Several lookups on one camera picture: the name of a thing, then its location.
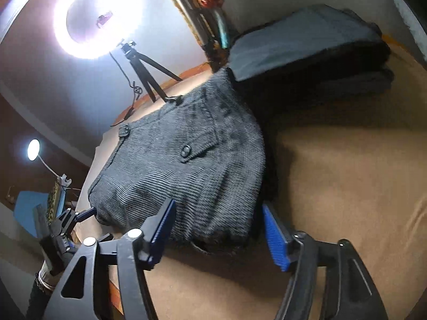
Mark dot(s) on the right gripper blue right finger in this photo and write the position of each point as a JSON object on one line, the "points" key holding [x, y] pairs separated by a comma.
{"points": [[278, 238]]}

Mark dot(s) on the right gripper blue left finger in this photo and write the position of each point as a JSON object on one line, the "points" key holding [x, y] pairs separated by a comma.
{"points": [[156, 232]]}

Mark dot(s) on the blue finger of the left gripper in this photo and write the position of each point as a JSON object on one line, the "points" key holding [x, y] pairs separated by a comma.
{"points": [[85, 214]]}

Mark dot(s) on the dark grey checked pants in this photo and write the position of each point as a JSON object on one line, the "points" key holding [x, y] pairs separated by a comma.
{"points": [[205, 151]]}

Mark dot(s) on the person left hand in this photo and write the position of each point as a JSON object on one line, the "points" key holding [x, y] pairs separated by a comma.
{"points": [[49, 275]]}

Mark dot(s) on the blue chair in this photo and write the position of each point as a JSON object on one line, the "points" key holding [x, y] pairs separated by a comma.
{"points": [[24, 207]]}

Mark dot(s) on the small white gooseneck lamp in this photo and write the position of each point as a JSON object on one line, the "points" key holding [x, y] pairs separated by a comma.
{"points": [[33, 153]]}

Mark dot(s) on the folded dark clothes stack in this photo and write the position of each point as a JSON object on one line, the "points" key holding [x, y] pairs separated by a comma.
{"points": [[314, 53]]}

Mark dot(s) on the bright ring light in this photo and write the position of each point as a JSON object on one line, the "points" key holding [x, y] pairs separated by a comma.
{"points": [[89, 29]]}

